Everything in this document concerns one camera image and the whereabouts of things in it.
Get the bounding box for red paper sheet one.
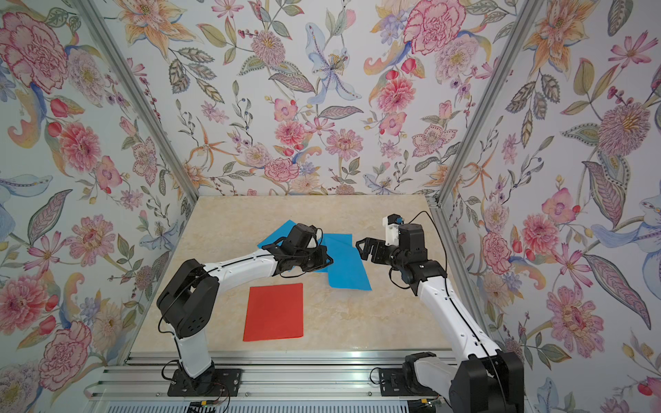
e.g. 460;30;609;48
243;283;305;342

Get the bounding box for right table edge rail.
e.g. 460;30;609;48
420;206;500;361

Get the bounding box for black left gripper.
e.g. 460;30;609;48
293;242;337;273

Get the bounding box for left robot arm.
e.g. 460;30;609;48
157;237;333;380

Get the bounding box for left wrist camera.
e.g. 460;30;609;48
282;224;318;250

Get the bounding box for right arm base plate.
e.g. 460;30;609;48
374;368;438;398

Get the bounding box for front aluminium rail frame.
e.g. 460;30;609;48
84;350;455;412

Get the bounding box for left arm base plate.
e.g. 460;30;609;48
167;366;244;398

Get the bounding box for blue paper sheet three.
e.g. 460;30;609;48
328;248;372;291

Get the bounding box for right aluminium corner post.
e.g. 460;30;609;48
431;0;543;208

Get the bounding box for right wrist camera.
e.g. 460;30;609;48
382;214;425;251

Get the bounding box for blue paper sheet two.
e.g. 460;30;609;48
318;234;356;273

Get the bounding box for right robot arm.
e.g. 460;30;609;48
356;237;525;412

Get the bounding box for aluminium corner post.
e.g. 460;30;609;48
72;0;199;205
431;0;543;208

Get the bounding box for right camera cable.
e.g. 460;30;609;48
407;210;449;275

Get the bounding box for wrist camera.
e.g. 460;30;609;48
282;224;318;250
382;214;425;251

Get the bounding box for blue paper sheet one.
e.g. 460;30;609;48
258;220;295;249

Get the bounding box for left aluminium corner post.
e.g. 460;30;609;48
72;0;199;205

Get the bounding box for camera cable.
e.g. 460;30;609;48
278;226;332;280
407;210;449;275

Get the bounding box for left camera cable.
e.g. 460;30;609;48
278;226;332;280

